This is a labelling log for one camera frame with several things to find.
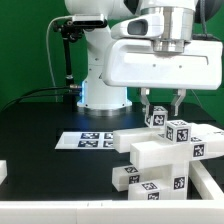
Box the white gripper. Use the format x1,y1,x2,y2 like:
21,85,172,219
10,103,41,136
102,39,222,116

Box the white tagged cube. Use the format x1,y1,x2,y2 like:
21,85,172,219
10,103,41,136
145,106,168,128
165,120,191,143

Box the white chair back frame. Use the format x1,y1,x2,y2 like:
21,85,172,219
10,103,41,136
113,123,224,169

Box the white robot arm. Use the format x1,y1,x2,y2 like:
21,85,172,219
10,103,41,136
64,0,223,117

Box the white block at left edge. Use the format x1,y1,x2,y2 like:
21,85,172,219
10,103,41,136
0,160,7,185

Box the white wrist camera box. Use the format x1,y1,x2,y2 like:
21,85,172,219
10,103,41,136
111,17,159,39

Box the black cables on table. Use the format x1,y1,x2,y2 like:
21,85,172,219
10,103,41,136
0,83,83,111

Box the black camera stand pole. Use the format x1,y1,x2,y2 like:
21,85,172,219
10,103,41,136
63,33,77,111

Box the white marker base plate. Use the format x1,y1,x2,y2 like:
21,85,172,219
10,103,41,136
55,132,113,150

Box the black camera on stand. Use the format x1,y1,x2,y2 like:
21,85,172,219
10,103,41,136
53,14,107,43

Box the white obstacle wall frame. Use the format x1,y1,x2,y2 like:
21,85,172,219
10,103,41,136
0,162,224,224

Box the grey camera cable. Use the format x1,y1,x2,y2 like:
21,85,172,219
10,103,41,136
45,15,74,103

